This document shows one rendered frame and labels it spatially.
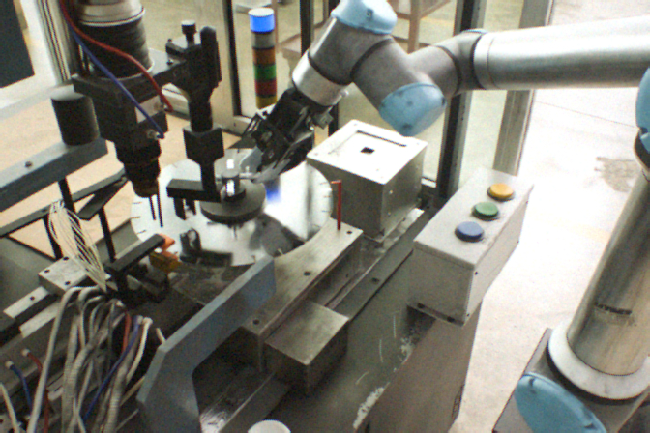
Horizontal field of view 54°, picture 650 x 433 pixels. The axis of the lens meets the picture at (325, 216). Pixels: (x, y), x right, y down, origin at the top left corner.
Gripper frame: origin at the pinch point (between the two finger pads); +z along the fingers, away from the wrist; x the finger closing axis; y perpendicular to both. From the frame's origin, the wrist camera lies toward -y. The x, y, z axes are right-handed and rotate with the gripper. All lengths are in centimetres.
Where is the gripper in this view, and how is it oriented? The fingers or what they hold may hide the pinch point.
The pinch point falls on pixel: (258, 175)
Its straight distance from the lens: 104.2
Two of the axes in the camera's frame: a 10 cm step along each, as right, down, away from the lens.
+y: -4.9, 3.7, -7.9
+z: -5.2, 6.0, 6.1
